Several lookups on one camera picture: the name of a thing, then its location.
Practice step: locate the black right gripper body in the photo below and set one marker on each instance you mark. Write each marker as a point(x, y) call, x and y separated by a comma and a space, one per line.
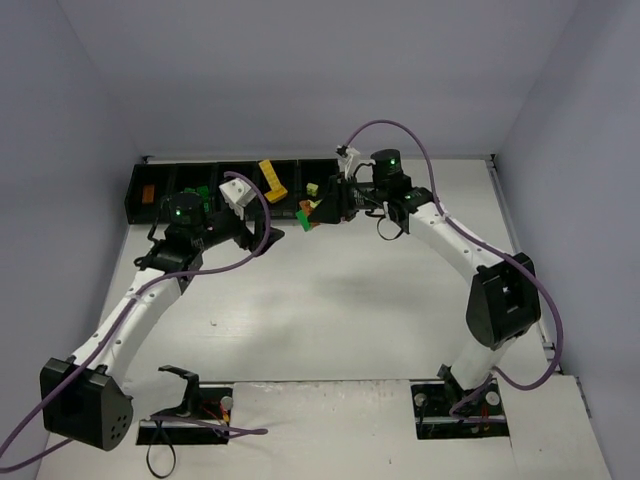
point(338, 198)

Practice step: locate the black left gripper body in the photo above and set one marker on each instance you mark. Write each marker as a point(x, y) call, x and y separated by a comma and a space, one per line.
point(247, 231)

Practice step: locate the green lego piece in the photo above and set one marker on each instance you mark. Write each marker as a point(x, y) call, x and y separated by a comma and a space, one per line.
point(303, 220)

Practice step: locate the yellow small lego brick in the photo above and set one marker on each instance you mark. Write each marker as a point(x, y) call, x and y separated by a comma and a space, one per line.
point(277, 191)

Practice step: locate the orange lego brick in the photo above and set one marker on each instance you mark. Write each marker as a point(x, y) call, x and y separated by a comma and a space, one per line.
point(148, 195)

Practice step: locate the brown lego plate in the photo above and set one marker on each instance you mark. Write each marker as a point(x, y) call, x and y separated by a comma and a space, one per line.
point(305, 206)

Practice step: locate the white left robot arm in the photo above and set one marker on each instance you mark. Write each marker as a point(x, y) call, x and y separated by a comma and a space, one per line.
point(84, 398)

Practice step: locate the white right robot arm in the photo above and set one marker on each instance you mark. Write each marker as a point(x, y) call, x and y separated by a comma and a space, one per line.
point(503, 303)

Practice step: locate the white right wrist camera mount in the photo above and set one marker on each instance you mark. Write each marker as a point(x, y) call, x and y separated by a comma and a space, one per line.
point(348, 159)

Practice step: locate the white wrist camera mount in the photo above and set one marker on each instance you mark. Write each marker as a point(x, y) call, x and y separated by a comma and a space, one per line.
point(348, 159)
point(237, 194)

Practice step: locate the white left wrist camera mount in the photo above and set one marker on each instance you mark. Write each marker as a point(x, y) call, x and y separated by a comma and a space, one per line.
point(237, 194)

